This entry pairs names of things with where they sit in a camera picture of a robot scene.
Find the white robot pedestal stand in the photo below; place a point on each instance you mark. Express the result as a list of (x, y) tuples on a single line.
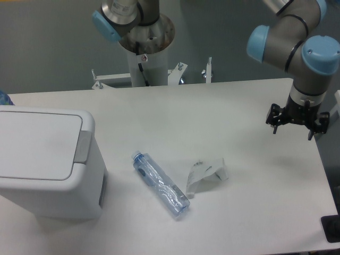
[(147, 55)]

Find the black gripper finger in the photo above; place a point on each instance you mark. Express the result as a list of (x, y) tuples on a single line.
[(319, 124), (276, 117)]

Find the white object at right edge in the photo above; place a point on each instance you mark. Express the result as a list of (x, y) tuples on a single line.
[(335, 110)]

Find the blue green patterned object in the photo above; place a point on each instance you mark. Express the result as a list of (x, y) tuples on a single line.
[(5, 99)]

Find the clear blue plastic bottle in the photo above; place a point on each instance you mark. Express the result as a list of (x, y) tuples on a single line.
[(163, 186)]

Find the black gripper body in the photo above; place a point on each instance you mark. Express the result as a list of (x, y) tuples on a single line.
[(300, 114)]

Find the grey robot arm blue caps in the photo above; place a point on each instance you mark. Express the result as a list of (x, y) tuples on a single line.
[(311, 60)]

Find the black device at table edge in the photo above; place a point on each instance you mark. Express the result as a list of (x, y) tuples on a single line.
[(330, 226)]

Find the crumpled white paper wrapper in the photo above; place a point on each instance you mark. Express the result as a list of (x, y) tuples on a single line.
[(214, 171)]

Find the second grey robot arm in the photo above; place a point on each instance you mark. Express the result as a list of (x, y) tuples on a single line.
[(114, 19)]

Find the white plastic trash can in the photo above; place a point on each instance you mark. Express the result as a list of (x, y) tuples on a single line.
[(79, 196)]

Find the white trash can lid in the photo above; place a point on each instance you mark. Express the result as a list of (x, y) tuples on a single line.
[(38, 146)]

